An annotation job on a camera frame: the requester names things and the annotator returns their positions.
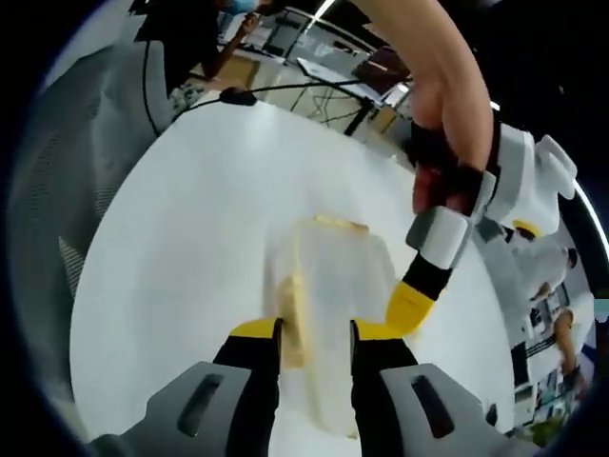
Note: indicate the black device on table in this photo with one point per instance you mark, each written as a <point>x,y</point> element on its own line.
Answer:
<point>239,96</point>

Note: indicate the person's left hand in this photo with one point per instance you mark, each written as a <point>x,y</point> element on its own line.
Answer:
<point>428,190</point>

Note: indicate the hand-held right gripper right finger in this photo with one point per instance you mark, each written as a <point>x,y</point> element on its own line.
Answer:
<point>404,414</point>

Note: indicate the white laptop stand table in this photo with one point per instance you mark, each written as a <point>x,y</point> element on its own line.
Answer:
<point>357,116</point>

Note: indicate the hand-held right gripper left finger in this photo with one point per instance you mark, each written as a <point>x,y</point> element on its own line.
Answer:
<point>214,414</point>

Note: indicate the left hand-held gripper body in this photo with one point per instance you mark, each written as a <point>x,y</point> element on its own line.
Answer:
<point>528,185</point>

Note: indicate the beige plastic buckle part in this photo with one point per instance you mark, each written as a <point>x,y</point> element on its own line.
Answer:
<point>340,224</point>
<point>291,323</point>

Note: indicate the grey mesh office chair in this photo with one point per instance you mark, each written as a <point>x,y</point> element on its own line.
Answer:
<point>71,190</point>

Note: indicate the clear plastic container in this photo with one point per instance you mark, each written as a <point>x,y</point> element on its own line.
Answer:
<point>333,285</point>

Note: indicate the cardboard box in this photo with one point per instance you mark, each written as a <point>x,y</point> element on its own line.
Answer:
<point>383,119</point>
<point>243,72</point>

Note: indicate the green potted plant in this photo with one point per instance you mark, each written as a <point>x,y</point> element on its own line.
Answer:
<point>552,431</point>

